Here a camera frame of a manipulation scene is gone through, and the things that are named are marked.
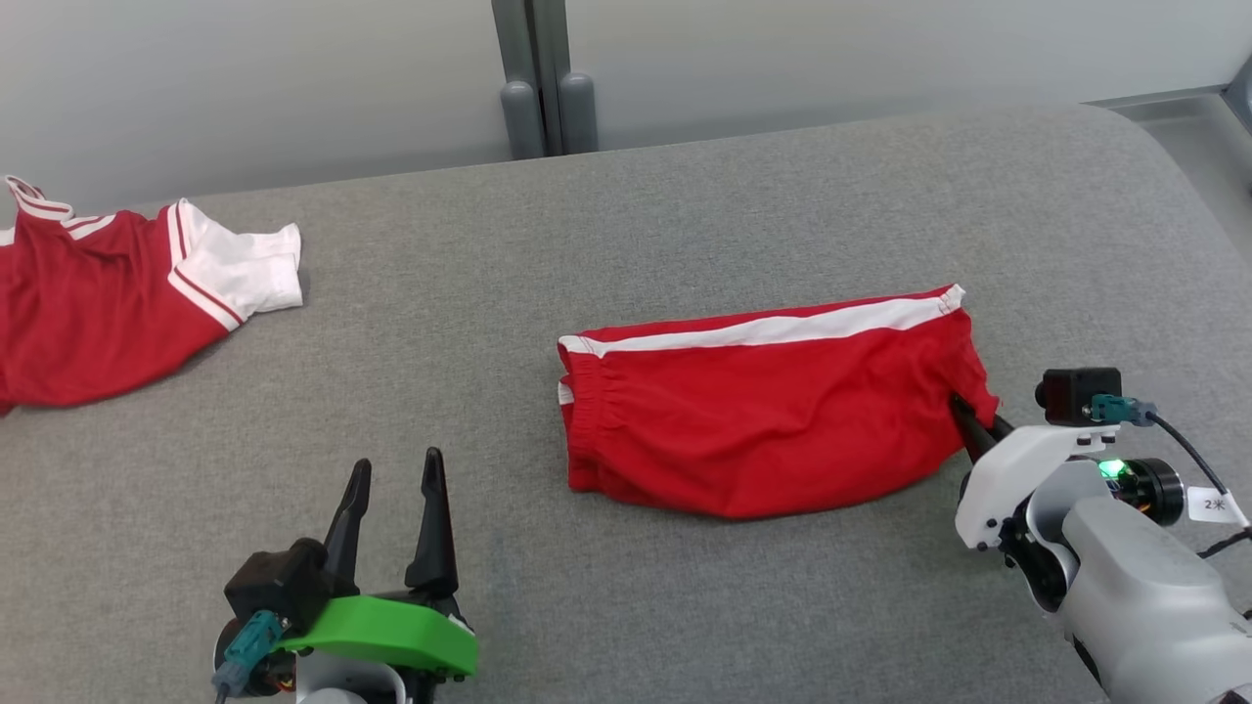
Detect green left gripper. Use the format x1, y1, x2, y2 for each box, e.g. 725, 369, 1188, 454
274, 447, 480, 682

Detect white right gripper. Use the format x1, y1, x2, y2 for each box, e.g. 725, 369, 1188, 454
949, 393, 1126, 551

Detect red shorts with white stripe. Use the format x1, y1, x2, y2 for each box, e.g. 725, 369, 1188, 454
556, 284, 1001, 521

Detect red and white jersey shirt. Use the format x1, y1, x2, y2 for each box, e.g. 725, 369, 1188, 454
0, 174, 304, 417

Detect teal right camera cable connector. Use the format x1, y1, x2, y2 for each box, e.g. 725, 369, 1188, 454
1089, 394, 1252, 560

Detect teal camera cable connector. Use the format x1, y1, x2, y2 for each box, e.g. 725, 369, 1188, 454
210, 609, 287, 700
1089, 394, 1252, 560

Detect teal left camera cable connector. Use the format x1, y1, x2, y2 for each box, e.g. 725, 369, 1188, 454
210, 609, 287, 700

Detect white cable label tag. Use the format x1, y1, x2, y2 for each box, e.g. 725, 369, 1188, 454
1186, 486, 1250, 526

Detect grey metal frame rail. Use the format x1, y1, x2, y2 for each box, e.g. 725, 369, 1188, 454
1081, 80, 1252, 128

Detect grey metal partition post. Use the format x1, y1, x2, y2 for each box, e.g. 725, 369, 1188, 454
491, 0, 600, 160

